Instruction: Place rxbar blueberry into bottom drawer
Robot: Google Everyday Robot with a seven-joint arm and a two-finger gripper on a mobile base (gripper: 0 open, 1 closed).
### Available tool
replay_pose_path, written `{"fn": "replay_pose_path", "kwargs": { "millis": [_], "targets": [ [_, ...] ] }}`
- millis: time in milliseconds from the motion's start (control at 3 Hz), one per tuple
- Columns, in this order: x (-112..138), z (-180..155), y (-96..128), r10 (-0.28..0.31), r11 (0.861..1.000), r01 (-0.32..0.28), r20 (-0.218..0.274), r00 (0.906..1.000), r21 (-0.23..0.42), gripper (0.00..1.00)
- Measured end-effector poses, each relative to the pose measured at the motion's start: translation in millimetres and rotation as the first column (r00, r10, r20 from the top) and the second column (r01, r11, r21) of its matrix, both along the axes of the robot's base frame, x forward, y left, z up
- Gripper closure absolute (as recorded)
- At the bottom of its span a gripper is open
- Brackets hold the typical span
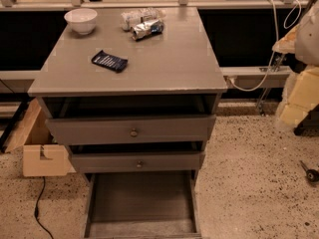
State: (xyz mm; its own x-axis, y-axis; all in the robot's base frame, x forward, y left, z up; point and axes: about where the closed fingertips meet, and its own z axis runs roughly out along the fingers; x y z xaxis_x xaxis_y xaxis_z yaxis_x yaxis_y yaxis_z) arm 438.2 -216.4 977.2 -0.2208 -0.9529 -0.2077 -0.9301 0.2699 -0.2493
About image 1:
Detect dark blue rxbar wrapper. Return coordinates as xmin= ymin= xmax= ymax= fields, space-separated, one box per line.
xmin=91 ymin=50 xmax=128 ymax=73

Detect grey drawer cabinet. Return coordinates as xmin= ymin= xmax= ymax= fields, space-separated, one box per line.
xmin=27 ymin=6 xmax=229 ymax=239

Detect white hanging cable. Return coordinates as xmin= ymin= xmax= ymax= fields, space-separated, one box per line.
xmin=227 ymin=0 xmax=303 ymax=93

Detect cardboard box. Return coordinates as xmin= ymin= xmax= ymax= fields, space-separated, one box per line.
xmin=6 ymin=99 xmax=75 ymax=177

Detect yellow foam blocks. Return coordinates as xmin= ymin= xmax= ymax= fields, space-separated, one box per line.
xmin=275 ymin=66 xmax=319 ymax=130

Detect black tool on floor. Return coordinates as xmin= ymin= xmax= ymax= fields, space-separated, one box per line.
xmin=300 ymin=161 xmax=319 ymax=182

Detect white ceramic bowl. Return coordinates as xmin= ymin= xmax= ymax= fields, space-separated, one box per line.
xmin=64 ymin=8 xmax=98 ymax=35

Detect white plastic snack bag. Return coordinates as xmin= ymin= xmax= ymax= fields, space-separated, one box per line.
xmin=120 ymin=8 xmax=165 ymax=31

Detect grey open bottom drawer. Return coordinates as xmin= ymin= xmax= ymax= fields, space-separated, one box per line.
xmin=81 ymin=171 xmax=201 ymax=239

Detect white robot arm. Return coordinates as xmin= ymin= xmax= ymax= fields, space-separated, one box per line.
xmin=295 ymin=1 xmax=319 ymax=66

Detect silver foil snack bag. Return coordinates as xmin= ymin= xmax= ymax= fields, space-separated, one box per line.
xmin=131 ymin=19 xmax=164 ymax=41

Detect black floor cable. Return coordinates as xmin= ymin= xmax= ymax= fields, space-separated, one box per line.
xmin=34 ymin=176 xmax=55 ymax=239

